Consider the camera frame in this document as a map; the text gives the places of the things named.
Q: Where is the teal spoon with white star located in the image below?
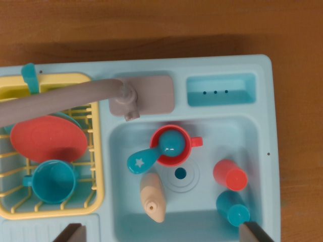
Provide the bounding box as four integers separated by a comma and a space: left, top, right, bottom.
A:
127, 130, 187, 174

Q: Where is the beige detergent bottle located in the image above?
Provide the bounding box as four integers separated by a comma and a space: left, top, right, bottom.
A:
140, 172, 167, 224

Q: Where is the light blue toy sink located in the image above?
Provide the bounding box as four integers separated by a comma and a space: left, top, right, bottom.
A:
0, 54, 281, 242

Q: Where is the teal toy plate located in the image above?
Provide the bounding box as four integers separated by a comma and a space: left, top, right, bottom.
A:
4, 112, 83, 135

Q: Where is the red toy mug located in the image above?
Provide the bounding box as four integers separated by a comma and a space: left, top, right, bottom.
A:
149, 125, 204, 167

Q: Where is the red toy plate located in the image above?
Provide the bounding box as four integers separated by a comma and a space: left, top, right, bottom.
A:
10, 114, 88, 164

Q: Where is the teal toy mug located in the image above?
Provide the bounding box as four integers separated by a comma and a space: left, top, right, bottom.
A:
22, 159, 79, 204

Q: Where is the teal toy tumbler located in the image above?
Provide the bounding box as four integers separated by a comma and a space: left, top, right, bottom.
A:
216, 190, 251, 227

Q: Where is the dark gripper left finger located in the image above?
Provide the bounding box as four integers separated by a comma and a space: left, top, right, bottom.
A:
51, 223, 87, 242

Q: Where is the grey toy faucet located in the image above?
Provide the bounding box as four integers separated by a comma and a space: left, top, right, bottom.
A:
0, 75, 176, 128

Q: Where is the yellow dish rack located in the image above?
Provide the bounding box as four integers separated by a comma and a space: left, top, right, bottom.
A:
0, 73, 105, 220

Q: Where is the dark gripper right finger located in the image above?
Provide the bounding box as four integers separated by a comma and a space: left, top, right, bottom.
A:
239, 221, 275, 242

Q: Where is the red toy tumbler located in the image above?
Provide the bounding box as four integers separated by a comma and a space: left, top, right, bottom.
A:
213, 159, 248, 192

